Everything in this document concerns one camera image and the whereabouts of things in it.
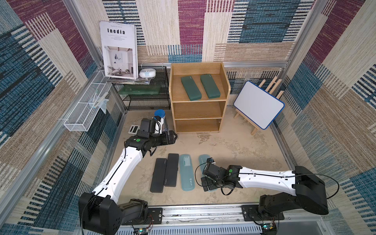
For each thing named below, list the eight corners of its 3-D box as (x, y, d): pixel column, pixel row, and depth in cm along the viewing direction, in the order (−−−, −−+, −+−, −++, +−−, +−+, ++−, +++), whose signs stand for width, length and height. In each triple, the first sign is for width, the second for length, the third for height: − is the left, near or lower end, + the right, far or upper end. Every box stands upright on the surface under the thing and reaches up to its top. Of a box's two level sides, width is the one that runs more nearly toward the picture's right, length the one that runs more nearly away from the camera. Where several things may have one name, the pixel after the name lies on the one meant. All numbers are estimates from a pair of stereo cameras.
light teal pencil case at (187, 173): (182, 192, 84) (181, 190, 81) (179, 157, 97) (179, 154, 95) (195, 190, 84) (195, 188, 82) (191, 155, 98) (191, 153, 95)
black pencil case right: (164, 186, 85) (163, 185, 83) (167, 155, 97) (167, 153, 95) (177, 186, 85) (176, 185, 83) (178, 155, 97) (178, 153, 95)
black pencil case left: (150, 193, 83) (149, 191, 80) (156, 160, 95) (155, 158, 93) (163, 193, 83) (162, 191, 80) (167, 160, 95) (166, 158, 93)
